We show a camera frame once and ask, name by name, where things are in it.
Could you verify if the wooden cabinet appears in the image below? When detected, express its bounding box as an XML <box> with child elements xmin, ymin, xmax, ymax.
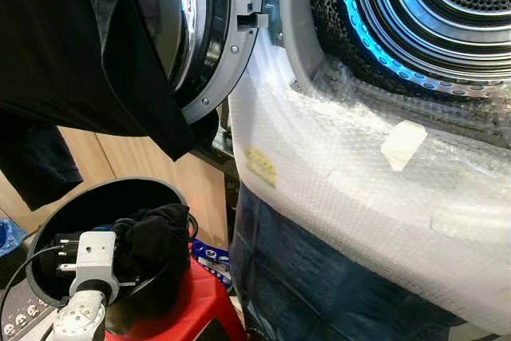
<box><xmin>0</xmin><ymin>124</ymin><xmax>231</xmax><ymax>248</ymax></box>

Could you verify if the red plastic stool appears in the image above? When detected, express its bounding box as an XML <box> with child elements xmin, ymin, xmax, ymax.
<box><xmin>102</xmin><ymin>236</ymin><xmax>247</xmax><ymax>341</ymax></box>

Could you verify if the clear bubble wrap sheet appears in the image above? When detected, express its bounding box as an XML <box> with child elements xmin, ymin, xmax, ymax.
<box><xmin>228</xmin><ymin>36</ymin><xmax>511</xmax><ymax>335</ymax></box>

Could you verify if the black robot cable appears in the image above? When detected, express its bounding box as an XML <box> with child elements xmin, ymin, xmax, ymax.
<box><xmin>0</xmin><ymin>244</ymin><xmax>63</xmax><ymax>334</ymax></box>

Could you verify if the white tape piece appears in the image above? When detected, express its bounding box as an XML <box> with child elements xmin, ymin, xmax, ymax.
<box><xmin>380</xmin><ymin>120</ymin><xmax>430</xmax><ymax>172</ymax></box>

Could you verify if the white washing machine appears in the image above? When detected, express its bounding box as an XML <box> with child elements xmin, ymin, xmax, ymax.
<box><xmin>227</xmin><ymin>0</ymin><xmax>511</xmax><ymax>341</ymax></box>

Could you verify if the grey washer door gasket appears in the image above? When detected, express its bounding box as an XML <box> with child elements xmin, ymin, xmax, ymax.
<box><xmin>278</xmin><ymin>0</ymin><xmax>340</xmax><ymax>96</ymax></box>

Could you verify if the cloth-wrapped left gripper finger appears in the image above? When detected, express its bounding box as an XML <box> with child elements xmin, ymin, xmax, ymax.
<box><xmin>118</xmin><ymin>203</ymin><xmax>192</xmax><ymax>246</ymax></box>
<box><xmin>117</xmin><ymin>242</ymin><xmax>189</xmax><ymax>283</ymax></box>

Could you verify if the blue white printed packet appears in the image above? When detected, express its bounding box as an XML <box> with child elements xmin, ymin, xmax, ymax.
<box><xmin>190</xmin><ymin>237</ymin><xmax>234</xmax><ymax>287</ymax></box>

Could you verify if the round grey washer door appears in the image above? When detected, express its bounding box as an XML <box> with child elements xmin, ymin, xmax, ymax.
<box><xmin>132</xmin><ymin>0</ymin><xmax>269</xmax><ymax>125</ymax></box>

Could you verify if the black plastic bucket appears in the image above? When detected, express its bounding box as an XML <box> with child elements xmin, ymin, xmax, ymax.
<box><xmin>25</xmin><ymin>176</ymin><xmax>197</xmax><ymax>335</ymax></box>

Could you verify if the yellow sticker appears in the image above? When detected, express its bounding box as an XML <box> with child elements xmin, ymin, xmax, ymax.
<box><xmin>244</xmin><ymin>146</ymin><xmax>279</xmax><ymax>189</ymax></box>

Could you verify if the black hanging garment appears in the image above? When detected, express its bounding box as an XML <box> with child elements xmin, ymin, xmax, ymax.
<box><xmin>0</xmin><ymin>0</ymin><xmax>221</xmax><ymax>211</ymax></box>

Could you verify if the steel perforated washer drum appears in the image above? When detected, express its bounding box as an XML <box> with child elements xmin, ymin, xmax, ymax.
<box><xmin>308</xmin><ymin>0</ymin><xmax>511</xmax><ymax>102</ymax></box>

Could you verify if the blue plastic bag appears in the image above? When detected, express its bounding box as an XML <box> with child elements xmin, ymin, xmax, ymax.
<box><xmin>0</xmin><ymin>216</ymin><xmax>26</xmax><ymax>260</ymax></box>

